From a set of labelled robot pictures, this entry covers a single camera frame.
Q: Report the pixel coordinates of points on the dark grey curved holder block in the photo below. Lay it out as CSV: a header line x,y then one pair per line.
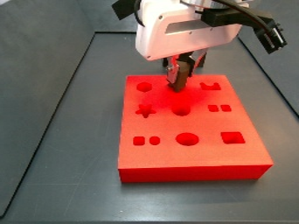
x,y
198,61

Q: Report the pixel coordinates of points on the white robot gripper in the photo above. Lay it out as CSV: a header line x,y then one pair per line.
x,y
173,30

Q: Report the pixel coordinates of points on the red foam shape-sorting block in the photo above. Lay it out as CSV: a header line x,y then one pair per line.
x,y
187,136

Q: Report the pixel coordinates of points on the black camera mount with cable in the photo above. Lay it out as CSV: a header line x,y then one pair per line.
x,y
241,15

